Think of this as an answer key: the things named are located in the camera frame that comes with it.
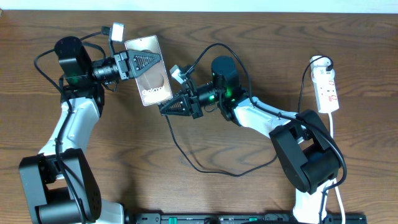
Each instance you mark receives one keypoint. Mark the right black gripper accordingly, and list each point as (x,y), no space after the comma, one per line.
(186,109)

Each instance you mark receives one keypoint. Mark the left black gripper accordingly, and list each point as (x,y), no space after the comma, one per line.
(124,60)

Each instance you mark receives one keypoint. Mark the Galaxy smartphone with brown screen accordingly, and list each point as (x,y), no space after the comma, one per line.
(153,85)

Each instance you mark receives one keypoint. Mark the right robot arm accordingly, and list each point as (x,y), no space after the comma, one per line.
(306,150)

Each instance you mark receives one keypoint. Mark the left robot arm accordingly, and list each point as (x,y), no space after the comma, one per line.
(58,183)

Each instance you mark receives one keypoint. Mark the white power strip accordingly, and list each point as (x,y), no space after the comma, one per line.
(323,78)

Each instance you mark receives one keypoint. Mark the black mounting rail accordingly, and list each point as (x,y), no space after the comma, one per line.
(156,218)

